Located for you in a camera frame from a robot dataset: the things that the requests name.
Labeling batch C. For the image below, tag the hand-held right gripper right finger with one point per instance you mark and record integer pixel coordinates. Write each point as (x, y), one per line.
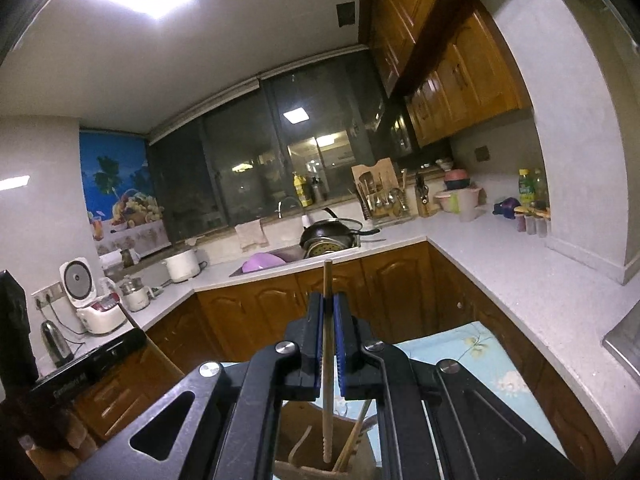
(342, 340)

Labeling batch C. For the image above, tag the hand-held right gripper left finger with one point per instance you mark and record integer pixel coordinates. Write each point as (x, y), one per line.
(316, 340)

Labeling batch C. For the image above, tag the wooden chopstick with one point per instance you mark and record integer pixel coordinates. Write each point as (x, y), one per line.
(350, 440)
(327, 280)

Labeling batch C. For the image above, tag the wooden utensil holder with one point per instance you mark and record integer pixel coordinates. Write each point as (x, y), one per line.
(295, 412)

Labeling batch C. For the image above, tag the dish rack with utensils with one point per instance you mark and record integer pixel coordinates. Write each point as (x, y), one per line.
(385, 207)

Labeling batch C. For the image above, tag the person's left hand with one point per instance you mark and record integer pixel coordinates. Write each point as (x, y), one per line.
(40, 425)

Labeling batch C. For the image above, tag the steel electric kettle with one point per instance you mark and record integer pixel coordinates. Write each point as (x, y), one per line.
(56, 342)

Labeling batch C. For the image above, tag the white rice cooker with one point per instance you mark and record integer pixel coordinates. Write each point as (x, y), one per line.
(100, 315)

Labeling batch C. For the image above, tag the wooden lower cabinets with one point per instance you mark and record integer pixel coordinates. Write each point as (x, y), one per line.
(250, 305)

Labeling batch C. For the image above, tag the wooden cabinets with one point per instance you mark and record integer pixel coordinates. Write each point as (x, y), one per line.
(250, 305)
(440, 60)

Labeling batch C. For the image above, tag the steel kitchen sink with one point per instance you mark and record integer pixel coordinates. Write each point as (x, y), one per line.
(290, 260)

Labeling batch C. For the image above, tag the metal strainer bowl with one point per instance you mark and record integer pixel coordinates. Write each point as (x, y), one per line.
(327, 250)

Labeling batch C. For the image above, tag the purple plastic basin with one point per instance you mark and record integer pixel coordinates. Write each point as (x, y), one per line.
(262, 262)

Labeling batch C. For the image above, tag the black wok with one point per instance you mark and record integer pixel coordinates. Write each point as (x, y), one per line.
(330, 230)

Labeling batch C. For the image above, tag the beige hanging towel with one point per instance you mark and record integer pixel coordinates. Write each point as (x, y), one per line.
(251, 236)

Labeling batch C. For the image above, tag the white cooking pot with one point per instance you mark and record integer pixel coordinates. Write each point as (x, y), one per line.
(181, 267)

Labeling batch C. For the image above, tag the steel sink faucet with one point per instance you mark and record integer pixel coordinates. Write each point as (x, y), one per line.
(285, 202)

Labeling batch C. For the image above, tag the blue floral tablecloth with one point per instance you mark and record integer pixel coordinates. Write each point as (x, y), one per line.
(480, 375)

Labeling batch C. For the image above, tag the yellow detergent bottle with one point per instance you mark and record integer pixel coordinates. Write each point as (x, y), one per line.
(301, 190)

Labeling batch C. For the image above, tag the knife block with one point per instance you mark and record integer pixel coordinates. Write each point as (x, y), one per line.
(425, 200)

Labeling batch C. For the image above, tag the white kitchen countertop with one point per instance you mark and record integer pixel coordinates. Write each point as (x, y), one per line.
(500, 270)

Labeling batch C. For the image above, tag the wooden cutting board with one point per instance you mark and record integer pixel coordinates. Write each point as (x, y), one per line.
(377, 170)

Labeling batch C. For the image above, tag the white plastic cup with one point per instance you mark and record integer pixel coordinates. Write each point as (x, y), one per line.
(467, 209)

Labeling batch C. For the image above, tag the stack of pink bowls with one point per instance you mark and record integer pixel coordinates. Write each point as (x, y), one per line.
(457, 182)

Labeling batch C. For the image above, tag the dark glass window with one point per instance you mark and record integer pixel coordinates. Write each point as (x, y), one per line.
(225, 160)

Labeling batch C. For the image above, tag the purple toy-like object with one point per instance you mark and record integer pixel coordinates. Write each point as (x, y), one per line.
(506, 208)

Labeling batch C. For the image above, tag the row of spice jars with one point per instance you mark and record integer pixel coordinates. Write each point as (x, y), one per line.
(532, 222)

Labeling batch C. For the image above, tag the green bottle with yellow cap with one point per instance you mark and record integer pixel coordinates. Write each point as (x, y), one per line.
(526, 187)

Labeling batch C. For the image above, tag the gas stove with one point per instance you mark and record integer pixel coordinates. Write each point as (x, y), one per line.
(625, 340)

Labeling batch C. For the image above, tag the wooden upper cabinets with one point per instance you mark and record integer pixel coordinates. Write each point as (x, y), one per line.
(440, 60)

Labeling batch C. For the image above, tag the ceiling vent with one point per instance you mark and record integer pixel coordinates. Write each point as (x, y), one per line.
(346, 14)

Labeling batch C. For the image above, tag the wall power outlet strip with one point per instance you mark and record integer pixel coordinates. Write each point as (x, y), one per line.
(47, 296)

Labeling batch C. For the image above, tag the fruit and palm wall poster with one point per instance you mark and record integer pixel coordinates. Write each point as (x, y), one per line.
(120, 185)

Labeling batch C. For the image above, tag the dark wall switch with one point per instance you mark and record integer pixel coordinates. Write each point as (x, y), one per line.
(481, 153)

